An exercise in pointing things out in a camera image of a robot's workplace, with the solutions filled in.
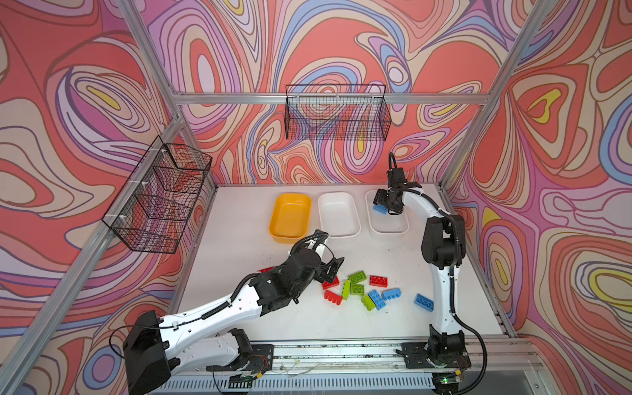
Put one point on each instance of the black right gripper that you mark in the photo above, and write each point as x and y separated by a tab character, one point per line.
379	198

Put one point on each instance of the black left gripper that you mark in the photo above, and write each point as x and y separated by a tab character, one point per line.
332	272

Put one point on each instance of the green lego brick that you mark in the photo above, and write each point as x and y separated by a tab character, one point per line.
368	303
346	290
357	277
357	289

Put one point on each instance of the blue lego brick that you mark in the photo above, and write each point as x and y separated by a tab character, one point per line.
380	209
391	294
377	299
424	302

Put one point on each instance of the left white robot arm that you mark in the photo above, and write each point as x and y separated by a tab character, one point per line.
156	347

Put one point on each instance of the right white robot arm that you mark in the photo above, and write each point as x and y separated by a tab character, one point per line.
443	249

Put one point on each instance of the red lego brick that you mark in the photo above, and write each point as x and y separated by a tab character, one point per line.
378	281
328	285
265	270
333	297

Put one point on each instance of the right white plastic bin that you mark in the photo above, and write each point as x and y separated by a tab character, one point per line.
384	226

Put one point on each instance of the white plastic bin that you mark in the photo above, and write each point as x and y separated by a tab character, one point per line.
384	226
338	215

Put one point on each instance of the middle white plastic bin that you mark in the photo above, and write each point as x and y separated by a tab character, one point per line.
338	215

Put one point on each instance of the yellow plastic bin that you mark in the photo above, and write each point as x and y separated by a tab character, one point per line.
290	219

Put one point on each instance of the back black wire basket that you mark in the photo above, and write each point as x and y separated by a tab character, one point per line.
337	112

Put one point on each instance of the black wire basket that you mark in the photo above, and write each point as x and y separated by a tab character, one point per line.
337	112
164	189

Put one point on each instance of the left black wire basket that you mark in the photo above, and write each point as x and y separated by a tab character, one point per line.
164	189

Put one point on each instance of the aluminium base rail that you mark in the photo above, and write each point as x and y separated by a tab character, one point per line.
392	366

